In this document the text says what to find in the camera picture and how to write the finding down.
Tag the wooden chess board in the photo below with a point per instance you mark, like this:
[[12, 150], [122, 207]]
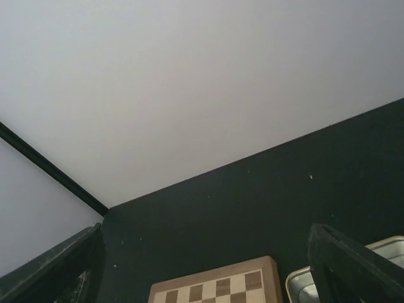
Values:
[[255, 280]]

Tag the gold metal tin tray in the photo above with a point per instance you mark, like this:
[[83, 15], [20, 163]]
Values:
[[300, 285]]

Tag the black frame post left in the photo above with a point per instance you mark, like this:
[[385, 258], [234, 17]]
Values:
[[50, 169]]

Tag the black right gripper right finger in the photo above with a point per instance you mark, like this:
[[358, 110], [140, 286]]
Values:
[[345, 271]]

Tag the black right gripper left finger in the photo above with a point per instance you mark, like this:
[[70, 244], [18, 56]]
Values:
[[47, 276]]

